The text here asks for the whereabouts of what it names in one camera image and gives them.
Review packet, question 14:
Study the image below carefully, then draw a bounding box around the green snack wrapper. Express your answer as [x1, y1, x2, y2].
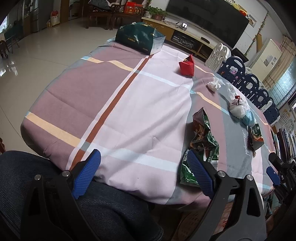
[180, 108, 219, 187]

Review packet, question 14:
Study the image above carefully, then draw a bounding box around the green brown snack pouch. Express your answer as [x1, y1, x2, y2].
[247, 123, 264, 157]

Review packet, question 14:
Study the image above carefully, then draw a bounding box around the light blue face mask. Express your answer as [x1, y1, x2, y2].
[242, 109, 257, 127]

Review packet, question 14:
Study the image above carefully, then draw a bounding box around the white plastic bag wad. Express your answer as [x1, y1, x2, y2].
[226, 83, 247, 118]

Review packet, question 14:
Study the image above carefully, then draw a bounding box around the white tissue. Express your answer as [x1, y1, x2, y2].
[206, 77, 225, 92]

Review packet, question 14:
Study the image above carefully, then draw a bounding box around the red paper bag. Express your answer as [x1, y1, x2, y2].
[179, 54, 195, 77]

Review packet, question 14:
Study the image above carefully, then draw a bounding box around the stack of books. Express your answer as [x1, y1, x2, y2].
[271, 126, 295, 163]

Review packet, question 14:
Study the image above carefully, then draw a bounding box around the person's dark jeans leg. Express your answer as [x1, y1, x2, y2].
[1, 151, 164, 240]

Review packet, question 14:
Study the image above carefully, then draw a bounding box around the plaid tablecloth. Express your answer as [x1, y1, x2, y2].
[21, 41, 274, 206]

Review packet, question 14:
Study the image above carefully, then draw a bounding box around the white standing air conditioner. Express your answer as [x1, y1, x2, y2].
[249, 39, 282, 82]

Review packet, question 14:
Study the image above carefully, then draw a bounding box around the blue white baby fence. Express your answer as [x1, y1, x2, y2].
[205, 43, 280, 126]

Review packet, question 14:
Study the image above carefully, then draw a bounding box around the beige curtain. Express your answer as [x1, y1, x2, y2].
[263, 35, 295, 90]

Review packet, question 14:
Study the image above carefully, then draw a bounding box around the dark green gift bag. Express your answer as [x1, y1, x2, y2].
[115, 22, 166, 55]

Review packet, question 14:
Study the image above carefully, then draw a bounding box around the wooden tv cabinet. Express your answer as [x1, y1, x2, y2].
[142, 17, 214, 61]

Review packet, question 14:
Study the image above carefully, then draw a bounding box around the dark wooden armchair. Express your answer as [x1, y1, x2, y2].
[85, 1, 144, 30]

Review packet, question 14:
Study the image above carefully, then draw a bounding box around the large black television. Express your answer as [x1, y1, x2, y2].
[166, 0, 249, 48]

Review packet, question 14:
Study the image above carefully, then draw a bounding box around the red gift box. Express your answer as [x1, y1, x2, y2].
[124, 1, 144, 15]

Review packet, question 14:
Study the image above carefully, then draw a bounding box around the potted green plant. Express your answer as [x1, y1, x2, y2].
[147, 6, 167, 21]

